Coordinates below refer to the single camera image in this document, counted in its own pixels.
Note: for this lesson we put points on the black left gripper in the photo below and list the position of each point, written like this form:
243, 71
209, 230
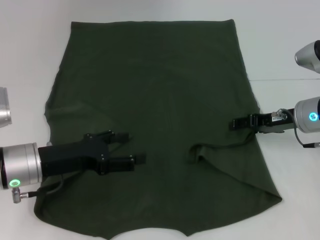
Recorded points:
72, 157

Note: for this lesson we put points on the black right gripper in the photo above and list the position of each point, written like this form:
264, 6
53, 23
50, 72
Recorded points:
267, 122

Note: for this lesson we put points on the dark green t-shirt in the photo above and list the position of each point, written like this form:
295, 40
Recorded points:
162, 87

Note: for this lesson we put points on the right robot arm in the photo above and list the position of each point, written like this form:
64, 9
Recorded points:
303, 115

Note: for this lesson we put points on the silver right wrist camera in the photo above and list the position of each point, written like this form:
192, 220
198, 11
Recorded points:
310, 56

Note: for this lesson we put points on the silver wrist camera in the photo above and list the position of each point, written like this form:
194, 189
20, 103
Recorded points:
4, 112
310, 56

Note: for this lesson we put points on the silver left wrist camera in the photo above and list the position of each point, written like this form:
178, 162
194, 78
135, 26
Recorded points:
4, 112

